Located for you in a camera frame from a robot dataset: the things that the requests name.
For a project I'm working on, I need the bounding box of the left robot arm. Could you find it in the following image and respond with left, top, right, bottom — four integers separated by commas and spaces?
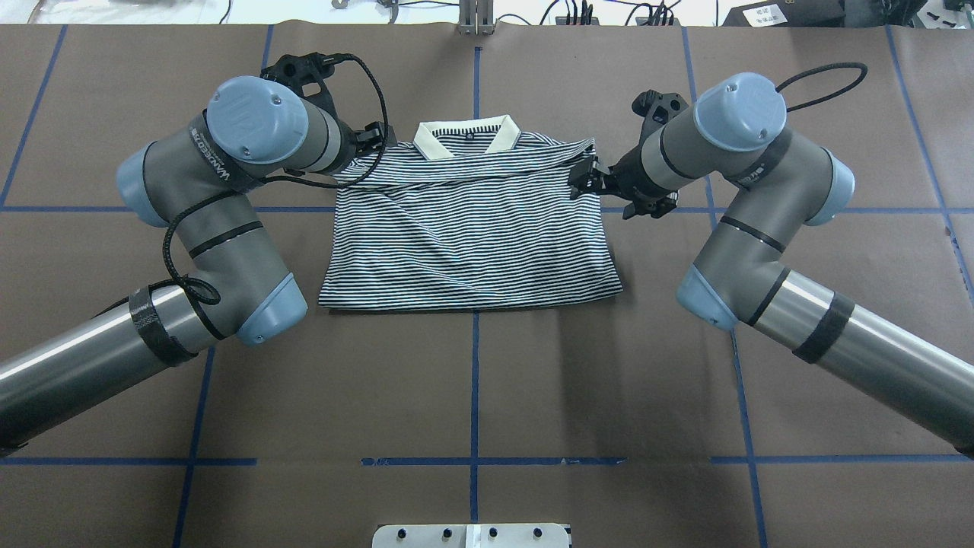
1, 53, 394, 457

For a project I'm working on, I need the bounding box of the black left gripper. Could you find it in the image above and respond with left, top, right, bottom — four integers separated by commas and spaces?
260, 53, 399, 165

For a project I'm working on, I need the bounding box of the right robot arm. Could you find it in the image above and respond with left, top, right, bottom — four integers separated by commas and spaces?
568, 72, 973, 458

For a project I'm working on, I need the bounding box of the aluminium frame post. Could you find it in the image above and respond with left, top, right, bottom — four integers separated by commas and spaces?
457, 0, 496, 36

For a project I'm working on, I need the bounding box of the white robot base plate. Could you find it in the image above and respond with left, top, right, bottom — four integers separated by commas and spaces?
371, 521, 573, 547

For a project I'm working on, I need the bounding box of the navy white striped polo shirt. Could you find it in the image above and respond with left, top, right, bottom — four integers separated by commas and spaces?
317, 115, 622, 312

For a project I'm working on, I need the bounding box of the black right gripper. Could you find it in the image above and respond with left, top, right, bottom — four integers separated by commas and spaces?
569, 90, 688, 221

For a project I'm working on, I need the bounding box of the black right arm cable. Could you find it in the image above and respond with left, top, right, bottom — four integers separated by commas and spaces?
775, 62, 869, 113

